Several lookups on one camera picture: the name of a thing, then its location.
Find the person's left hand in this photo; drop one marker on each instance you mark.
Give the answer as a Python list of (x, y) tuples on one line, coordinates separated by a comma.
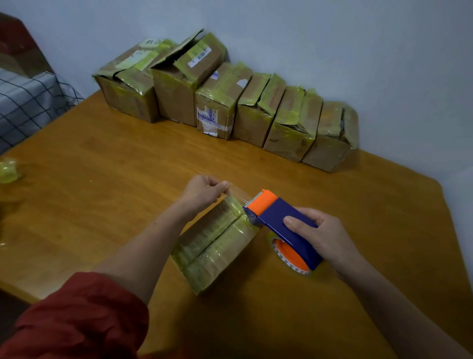
[(199, 196)]

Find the person's right hand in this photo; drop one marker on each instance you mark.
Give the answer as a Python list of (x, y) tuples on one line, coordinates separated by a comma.
[(332, 236)]

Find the person's right thumb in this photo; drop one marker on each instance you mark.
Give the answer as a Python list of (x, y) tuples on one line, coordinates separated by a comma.
[(297, 225)]

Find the person's left thumb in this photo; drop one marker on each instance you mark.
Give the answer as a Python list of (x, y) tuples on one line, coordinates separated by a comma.
[(221, 190)]

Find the blue and orange tape dispenser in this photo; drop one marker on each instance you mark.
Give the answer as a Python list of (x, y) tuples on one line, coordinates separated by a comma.
[(275, 218)]

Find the single taped cardboard carton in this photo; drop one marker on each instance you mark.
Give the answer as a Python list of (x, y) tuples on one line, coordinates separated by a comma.
[(218, 244)]

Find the person's right forearm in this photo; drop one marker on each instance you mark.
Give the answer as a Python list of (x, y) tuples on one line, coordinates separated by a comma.
[(399, 314)]

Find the person's left forearm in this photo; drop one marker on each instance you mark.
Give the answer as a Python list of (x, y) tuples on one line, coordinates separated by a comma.
[(147, 247)]

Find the row of taped cardboard boxes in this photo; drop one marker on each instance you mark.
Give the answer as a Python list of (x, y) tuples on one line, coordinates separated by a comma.
[(221, 100)]

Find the red sleeve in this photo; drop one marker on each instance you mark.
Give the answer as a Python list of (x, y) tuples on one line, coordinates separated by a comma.
[(77, 321)]

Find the grey checked bed sheet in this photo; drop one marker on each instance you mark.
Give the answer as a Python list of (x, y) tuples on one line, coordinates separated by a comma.
[(29, 103)]

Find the crumpled green tape scrap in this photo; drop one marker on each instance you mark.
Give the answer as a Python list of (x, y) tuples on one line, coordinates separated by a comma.
[(7, 171)]

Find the dark brown headboard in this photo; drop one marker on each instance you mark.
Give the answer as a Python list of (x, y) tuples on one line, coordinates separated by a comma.
[(18, 48)]

